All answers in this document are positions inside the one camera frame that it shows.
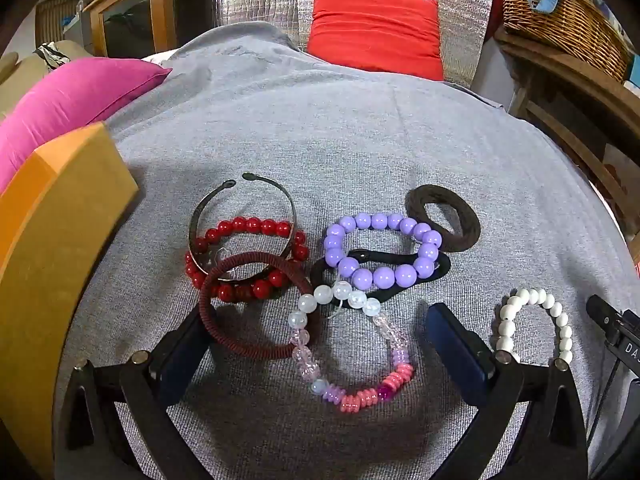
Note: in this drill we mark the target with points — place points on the pink pillow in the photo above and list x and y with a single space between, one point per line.
75 95

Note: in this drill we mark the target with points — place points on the orange cardboard box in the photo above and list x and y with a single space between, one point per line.
60 235

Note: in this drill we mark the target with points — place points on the brown hair scrunchie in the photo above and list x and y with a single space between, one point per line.
465 230

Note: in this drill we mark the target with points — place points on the zebra patterned cloth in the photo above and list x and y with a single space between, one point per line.
50 54

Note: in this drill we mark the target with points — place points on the grey blanket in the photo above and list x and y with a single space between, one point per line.
350 135

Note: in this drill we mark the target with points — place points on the wicker basket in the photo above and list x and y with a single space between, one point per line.
565 20

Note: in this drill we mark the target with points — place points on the red pillow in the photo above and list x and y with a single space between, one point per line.
375 30

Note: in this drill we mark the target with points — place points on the dark wicker panel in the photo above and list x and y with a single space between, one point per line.
50 15

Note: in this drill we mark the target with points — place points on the wooden shelf rack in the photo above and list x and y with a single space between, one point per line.
560 75

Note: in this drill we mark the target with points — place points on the wooden cabinet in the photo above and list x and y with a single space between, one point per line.
165 5

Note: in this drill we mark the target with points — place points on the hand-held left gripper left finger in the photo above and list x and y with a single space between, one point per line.
182 355

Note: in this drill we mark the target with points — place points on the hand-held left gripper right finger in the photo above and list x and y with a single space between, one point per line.
452 355

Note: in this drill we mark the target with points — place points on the beige sofa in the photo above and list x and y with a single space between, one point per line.
20 67

